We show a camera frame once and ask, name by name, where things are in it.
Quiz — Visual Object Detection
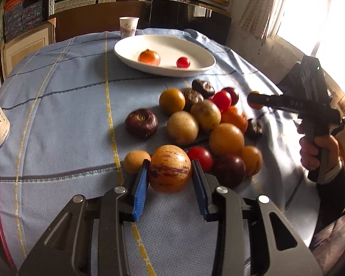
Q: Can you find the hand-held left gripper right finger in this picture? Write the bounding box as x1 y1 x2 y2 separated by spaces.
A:
191 159 324 276

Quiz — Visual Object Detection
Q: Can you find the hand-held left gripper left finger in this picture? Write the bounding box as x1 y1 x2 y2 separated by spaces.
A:
17 159 150 276

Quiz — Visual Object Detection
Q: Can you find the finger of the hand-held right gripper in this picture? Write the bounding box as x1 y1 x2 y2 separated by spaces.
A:
249 92 301 112

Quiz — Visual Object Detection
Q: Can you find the small round orange fruit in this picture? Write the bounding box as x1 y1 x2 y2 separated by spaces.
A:
247 91 265 110

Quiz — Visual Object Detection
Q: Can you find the small tan longan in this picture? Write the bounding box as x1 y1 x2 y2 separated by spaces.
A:
124 150 151 175

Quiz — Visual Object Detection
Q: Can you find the dark red plum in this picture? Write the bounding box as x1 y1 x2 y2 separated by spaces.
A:
222 87 240 105
212 154 247 189

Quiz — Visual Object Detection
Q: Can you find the large orange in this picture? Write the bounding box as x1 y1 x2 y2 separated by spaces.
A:
220 106 248 134

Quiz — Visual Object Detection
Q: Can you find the red tomato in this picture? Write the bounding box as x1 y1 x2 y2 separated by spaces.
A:
187 146 214 173
212 90 232 112

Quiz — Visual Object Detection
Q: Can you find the yellow-orange round fruit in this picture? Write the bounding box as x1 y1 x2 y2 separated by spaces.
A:
159 88 186 115
209 123 245 156
240 145 263 177

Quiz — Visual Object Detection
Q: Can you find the small striped pepino melon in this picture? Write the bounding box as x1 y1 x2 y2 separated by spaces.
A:
190 99 222 133

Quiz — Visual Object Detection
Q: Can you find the dark brown water chestnut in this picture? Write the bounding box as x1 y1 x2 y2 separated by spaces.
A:
182 89 204 112
191 79 216 98
244 118 264 139

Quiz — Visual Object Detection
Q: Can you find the white oval plate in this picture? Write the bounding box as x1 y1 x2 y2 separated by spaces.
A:
113 34 217 78

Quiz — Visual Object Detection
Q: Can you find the person's right forearm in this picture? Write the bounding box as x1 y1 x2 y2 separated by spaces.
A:
316 157 345 227

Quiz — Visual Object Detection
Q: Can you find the person's right hand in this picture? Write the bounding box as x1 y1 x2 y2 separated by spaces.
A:
297 124 341 171

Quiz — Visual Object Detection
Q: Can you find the tan round fruit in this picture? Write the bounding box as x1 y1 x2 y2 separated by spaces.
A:
167 111 200 146

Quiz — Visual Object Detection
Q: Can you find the white framed window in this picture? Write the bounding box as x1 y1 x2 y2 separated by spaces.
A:
272 0 345 92

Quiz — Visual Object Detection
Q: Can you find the white patterned curtain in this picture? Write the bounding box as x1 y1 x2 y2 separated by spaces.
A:
237 0 288 35

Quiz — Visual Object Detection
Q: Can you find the blue checked tablecloth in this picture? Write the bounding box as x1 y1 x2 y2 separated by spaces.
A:
0 29 322 276

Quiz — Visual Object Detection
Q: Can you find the small mandarin orange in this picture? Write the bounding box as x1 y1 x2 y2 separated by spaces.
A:
137 49 161 66

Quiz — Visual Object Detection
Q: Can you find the black flat screen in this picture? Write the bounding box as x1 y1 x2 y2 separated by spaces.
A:
148 0 232 45

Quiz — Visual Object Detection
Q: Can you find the person's dark clothing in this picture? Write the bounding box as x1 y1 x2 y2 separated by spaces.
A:
309 195 345 276

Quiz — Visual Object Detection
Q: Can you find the white paper cup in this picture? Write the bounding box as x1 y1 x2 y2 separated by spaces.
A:
119 17 140 38

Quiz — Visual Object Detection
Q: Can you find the brown wooden board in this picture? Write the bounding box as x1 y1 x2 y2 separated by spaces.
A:
55 4 150 42

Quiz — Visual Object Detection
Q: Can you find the stack of blue patterned boxes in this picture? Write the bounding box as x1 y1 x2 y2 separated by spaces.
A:
3 0 51 42

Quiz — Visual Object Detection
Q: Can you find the wooden picture frame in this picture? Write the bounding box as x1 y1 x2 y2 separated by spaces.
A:
0 17 56 78

